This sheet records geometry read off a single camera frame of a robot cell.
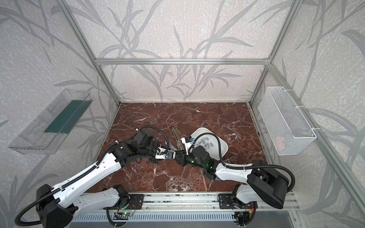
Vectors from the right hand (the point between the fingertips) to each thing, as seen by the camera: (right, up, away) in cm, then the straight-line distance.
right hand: (173, 149), depth 76 cm
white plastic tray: (+23, 0, +20) cm, 30 cm away
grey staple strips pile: (+18, -1, +20) cm, 26 cm away
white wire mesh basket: (+52, +14, -14) cm, 56 cm away
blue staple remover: (-4, -2, +16) cm, 17 cm away
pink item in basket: (+55, +4, -4) cm, 56 cm away
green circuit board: (-23, -31, -6) cm, 39 cm away
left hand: (-1, +2, -2) cm, 3 cm away
